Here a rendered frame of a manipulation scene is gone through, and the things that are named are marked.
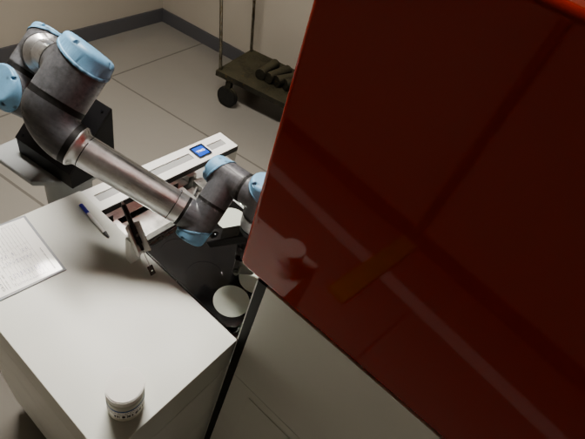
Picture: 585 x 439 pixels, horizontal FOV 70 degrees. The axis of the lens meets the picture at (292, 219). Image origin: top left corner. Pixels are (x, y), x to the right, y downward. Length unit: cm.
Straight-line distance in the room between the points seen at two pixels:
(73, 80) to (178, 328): 58
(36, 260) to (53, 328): 19
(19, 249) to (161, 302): 36
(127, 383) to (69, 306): 28
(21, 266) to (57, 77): 45
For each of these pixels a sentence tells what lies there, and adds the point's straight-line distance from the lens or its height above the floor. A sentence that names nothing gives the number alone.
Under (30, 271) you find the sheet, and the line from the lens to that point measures 116.
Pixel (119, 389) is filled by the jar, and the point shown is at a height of 106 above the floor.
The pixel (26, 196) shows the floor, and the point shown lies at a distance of 273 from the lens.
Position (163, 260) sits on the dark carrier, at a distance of 123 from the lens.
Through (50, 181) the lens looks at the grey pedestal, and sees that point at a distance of 158.
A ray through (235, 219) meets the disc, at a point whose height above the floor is 90.
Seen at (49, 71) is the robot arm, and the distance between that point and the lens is 101.
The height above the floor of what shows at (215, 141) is 96.
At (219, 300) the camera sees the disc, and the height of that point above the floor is 90.
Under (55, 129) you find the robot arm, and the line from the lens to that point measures 100.
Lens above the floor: 188
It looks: 44 degrees down
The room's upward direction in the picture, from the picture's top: 21 degrees clockwise
